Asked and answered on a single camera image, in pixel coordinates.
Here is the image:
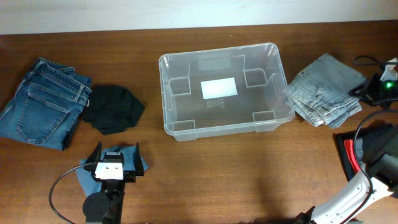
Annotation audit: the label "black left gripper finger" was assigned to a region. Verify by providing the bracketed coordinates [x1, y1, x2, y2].
[85, 141, 102, 164]
[134, 142, 144, 173]

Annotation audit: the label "small blue denim cloth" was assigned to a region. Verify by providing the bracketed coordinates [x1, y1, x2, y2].
[76, 146, 136, 197]

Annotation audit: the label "light blue jeans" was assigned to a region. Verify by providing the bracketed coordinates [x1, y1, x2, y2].
[289, 54, 365, 129]

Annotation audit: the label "black red grey garment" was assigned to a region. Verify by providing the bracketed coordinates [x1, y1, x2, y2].
[333, 124, 392, 181]

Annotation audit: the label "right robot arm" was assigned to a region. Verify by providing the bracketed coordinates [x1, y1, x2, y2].
[295, 126, 397, 224]

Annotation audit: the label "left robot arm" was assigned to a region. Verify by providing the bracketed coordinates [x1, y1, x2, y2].
[83, 142, 145, 223]

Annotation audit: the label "black folded garment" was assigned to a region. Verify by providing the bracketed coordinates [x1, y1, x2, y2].
[81, 85, 145, 135]

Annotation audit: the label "dark blue folded jeans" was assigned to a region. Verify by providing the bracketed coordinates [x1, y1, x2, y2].
[1, 57, 92, 151]

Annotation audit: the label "clear plastic storage bin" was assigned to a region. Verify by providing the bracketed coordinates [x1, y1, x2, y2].
[159, 42, 295, 141]

